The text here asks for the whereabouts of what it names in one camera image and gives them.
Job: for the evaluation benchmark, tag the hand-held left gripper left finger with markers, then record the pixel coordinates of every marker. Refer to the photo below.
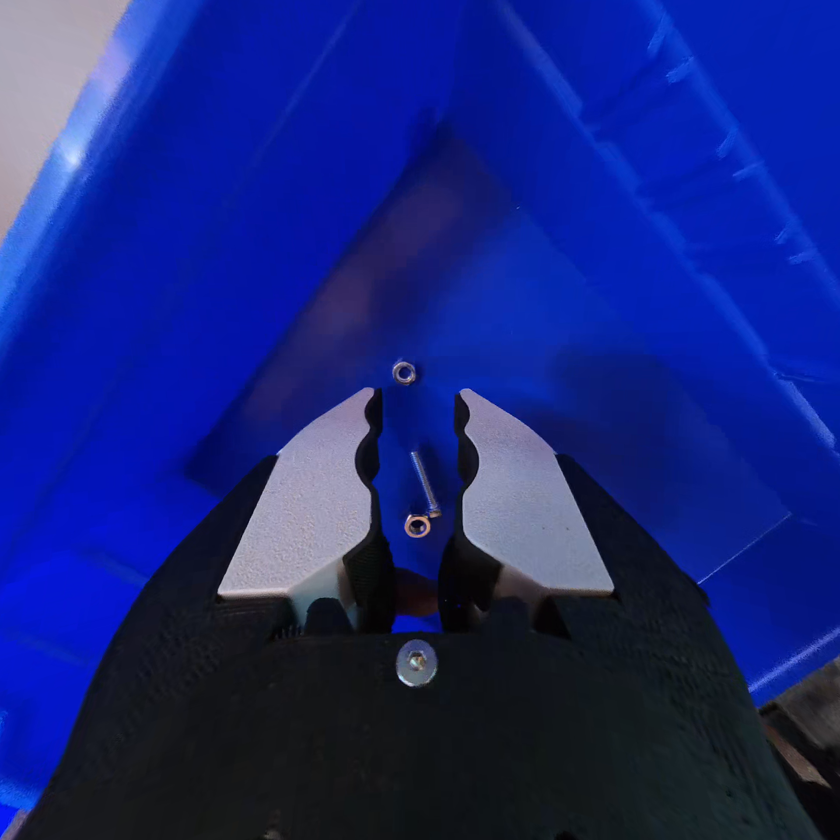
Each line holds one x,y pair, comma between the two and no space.
302,518

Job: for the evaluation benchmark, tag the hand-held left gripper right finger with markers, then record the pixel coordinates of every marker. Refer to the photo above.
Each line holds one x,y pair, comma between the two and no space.
531,525

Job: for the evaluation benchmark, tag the blue plastic bin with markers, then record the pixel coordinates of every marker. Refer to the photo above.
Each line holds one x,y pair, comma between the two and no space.
229,229

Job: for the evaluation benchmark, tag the thin steel bolt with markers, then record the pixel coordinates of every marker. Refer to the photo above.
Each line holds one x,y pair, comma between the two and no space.
425,485

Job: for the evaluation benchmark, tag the small steel hex nut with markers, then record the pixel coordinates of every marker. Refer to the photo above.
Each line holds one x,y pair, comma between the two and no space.
396,373

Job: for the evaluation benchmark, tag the person's left hand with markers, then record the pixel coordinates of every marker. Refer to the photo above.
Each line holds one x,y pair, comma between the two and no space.
415,594

